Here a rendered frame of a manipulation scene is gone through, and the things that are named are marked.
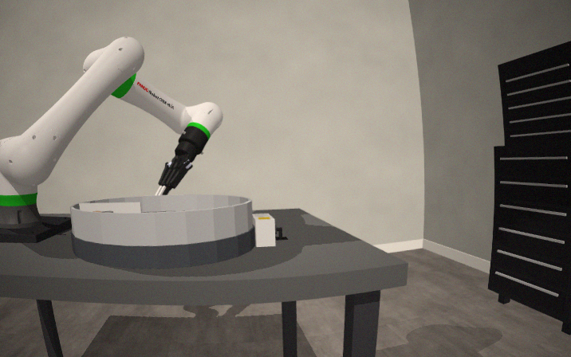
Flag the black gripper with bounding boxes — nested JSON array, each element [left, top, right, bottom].
[[156, 141, 198, 195]]

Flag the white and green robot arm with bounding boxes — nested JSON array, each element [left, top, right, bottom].
[[0, 37, 222, 229]]

